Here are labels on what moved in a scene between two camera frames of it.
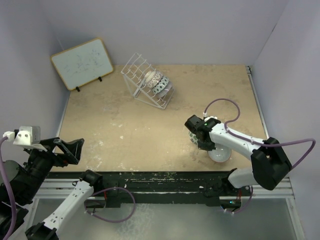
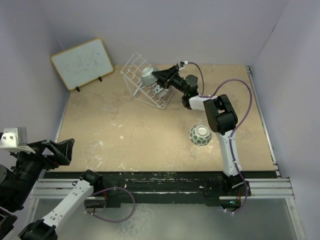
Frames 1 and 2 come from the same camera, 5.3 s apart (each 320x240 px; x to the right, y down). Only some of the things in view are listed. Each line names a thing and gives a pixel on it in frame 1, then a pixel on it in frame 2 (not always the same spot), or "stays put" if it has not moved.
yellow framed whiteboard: (83, 63) stays put
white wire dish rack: (134, 72) stays put
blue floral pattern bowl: (161, 84) stays put
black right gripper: (206, 147) -> (166, 77)
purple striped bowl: (165, 90) stays put
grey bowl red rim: (219, 154) -> (147, 78)
